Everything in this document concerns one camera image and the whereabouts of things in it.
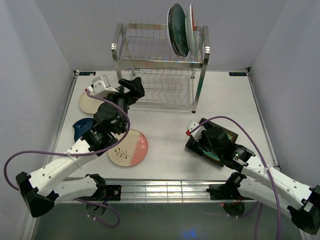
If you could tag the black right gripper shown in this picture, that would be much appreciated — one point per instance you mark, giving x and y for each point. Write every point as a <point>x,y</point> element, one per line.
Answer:
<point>194,145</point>

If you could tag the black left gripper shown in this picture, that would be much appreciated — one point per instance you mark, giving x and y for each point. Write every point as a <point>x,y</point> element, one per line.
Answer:
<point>135,85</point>

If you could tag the green square plate dark rim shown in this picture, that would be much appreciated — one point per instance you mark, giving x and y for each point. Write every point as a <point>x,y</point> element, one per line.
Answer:
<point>218,138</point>

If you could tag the cream and pink plate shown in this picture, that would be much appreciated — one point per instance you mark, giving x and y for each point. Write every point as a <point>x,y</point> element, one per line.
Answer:
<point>131,151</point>

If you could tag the white plate green red rim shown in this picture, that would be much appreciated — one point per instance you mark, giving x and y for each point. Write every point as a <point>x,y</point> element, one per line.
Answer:
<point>169,33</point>

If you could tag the dark teal floral plate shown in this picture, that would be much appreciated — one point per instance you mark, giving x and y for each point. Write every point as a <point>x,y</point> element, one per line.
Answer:
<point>179,29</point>

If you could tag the red and teal floral plate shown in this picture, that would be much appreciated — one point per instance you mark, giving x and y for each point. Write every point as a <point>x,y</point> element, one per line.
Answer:
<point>190,30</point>

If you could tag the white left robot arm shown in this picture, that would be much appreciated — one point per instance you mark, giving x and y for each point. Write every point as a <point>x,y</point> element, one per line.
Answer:
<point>46,187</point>

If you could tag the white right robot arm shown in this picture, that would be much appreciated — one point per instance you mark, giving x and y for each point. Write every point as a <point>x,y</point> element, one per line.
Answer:
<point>254,179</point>

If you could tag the two-tier steel dish rack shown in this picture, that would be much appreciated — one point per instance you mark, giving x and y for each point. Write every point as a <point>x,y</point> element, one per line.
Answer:
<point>144,50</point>

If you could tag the dark blue leaf-shaped dish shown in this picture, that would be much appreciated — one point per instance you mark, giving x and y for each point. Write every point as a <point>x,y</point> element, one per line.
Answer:
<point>82,126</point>

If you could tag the cream round plate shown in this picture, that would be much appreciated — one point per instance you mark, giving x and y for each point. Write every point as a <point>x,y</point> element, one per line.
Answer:
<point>88,105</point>

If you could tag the left corner table label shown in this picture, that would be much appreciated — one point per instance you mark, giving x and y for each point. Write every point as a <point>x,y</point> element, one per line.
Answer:
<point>87,73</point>

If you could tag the corner table label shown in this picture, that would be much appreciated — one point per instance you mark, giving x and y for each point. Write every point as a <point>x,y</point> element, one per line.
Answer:
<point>87,73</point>
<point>238,74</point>

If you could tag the right corner table label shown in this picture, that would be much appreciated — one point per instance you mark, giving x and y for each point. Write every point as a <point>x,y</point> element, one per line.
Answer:
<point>238,74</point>

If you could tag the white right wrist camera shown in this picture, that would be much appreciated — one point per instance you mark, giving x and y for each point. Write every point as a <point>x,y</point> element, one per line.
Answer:
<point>195,130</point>

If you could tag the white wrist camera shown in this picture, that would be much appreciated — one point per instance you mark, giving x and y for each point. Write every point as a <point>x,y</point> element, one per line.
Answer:
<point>195,130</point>
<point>101,87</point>

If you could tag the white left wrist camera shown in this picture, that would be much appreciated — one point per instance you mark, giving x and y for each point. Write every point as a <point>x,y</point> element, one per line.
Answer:
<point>101,87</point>

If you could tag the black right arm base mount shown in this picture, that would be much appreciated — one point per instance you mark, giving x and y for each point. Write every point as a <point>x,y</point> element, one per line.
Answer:
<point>217,191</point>

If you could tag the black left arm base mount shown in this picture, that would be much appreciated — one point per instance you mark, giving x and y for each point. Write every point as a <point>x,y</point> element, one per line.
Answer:
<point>112,193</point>

